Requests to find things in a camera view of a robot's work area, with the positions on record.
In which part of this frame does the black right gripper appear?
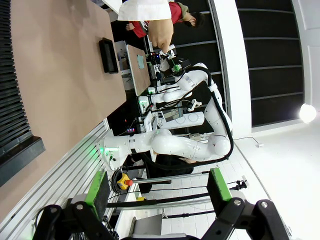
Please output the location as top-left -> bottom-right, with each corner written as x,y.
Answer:
163,48 -> 193,76

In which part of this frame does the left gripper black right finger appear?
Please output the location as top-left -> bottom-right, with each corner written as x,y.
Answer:
199,166 -> 292,240

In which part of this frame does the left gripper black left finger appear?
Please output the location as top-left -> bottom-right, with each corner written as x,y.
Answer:
32,169 -> 118,240

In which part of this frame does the dark printed circuit board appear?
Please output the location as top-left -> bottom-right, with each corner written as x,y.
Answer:
146,51 -> 162,66

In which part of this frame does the person's right hand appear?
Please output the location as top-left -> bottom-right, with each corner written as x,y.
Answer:
148,18 -> 175,55

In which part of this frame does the yellow emergency stop button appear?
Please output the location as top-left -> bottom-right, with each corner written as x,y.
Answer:
116,172 -> 134,193

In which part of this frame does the teal cloth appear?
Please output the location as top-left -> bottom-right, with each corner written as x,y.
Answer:
136,54 -> 146,70

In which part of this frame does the bystander wearing apron and jacket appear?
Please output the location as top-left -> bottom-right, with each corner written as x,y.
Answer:
125,1 -> 206,39

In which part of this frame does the silver stand pole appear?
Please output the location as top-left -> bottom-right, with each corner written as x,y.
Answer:
131,170 -> 210,186

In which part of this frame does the small black tray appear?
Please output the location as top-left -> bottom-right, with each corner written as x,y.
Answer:
98,37 -> 120,75

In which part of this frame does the bright round lamp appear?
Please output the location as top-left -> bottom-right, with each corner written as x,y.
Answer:
298,102 -> 318,124

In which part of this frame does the black ribbed tray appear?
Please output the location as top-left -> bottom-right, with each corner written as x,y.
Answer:
0,0 -> 47,188

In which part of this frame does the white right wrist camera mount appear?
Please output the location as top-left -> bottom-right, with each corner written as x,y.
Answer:
159,58 -> 175,77

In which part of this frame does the black clamp mount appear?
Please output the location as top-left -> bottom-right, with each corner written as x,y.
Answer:
228,179 -> 248,192

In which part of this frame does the aluminium profile table frame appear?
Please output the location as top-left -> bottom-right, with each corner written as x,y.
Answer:
0,119 -> 115,240

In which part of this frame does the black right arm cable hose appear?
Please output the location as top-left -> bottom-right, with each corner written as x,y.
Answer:
142,65 -> 235,169

